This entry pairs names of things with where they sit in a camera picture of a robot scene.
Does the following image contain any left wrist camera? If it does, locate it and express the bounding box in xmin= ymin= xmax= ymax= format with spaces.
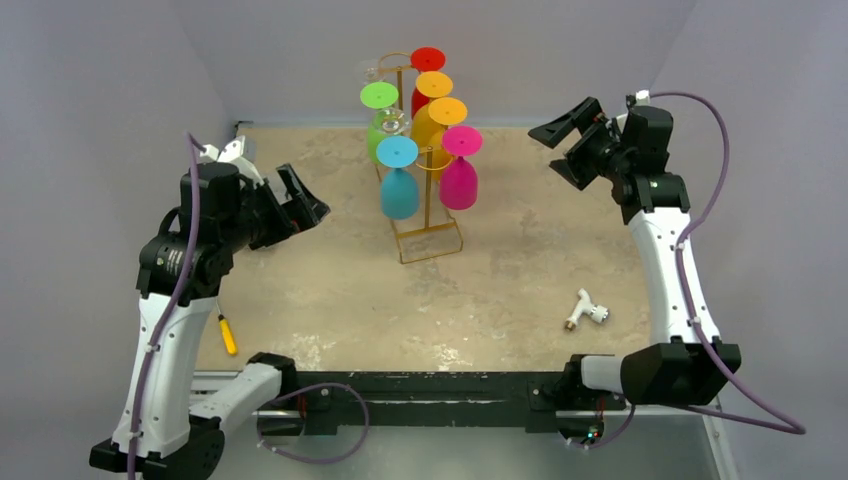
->
xmin=199 ymin=135 xmax=262 ymax=183

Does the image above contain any white plastic pipe fitting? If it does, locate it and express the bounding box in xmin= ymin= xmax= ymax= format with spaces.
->
xmin=564 ymin=288 xmax=610 ymax=331

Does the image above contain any gold wire glass rack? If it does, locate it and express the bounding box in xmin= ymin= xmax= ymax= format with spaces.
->
xmin=372 ymin=51 xmax=464 ymax=265

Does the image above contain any purple cable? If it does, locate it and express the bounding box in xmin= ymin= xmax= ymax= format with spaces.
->
xmin=125 ymin=131 xmax=208 ymax=480
xmin=649 ymin=91 xmax=808 ymax=437

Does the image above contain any clear wine glass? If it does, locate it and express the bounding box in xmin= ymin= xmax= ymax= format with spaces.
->
xmin=371 ymin=107 xmax=411 ymax=136
xmin=356 ymin=59 xmax=385 ymax=85

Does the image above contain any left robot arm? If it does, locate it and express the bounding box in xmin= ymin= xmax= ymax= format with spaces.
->
xmin=89 ymin=162 xmax=329 ymax=479

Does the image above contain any pink wine glass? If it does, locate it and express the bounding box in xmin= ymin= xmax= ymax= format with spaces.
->
xmin=439 ymin=125 xmax=483 ymax=210

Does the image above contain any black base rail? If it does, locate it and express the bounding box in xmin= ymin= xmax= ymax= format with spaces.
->
xmin=260 ymin=371 xmax=625 ymax=435

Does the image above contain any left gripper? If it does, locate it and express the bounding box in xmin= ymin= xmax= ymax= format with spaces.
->
xmin=220 ymin=163 xmax=327 ymax=252

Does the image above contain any green wine glass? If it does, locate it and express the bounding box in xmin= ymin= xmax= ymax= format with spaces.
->
xmin=360 ymin=81 xmax=399 ymax=165

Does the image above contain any far clear wine glass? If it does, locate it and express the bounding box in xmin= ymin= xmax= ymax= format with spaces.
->
xmin=356 ymin=59 xmax=385 ymax=85

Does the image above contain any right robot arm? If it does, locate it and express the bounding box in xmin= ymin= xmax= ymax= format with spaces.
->
xmin=528 ymin=97 xmax=741 ymax=407

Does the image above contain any yellow handled screwdriver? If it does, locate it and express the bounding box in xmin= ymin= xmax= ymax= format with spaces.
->
xmin=216 ymin=303 xmax=239 ymax=356

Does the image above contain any blue wine glass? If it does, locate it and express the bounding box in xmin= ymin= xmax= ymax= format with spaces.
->
xmin=376 ymin=136 xmax=419 ymax=220

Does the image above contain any orange wine glass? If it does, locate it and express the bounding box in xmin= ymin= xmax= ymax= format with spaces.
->
xmin=410 ymin=71 xmax=453 ymax=148
xmin=423 ymin=97 xmax=468 ymax=183

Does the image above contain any red wine glass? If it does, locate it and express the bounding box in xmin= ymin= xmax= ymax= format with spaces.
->
xmin=410 ymin=46 xmax=446 ymax=115

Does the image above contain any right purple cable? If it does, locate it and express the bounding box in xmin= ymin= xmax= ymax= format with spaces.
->
xmin=649 ymin=91 xmax=808 ymax=437

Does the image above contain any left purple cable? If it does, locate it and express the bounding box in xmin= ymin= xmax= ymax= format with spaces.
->
xmin=125 ymin=131 xmax=208 ymax=480

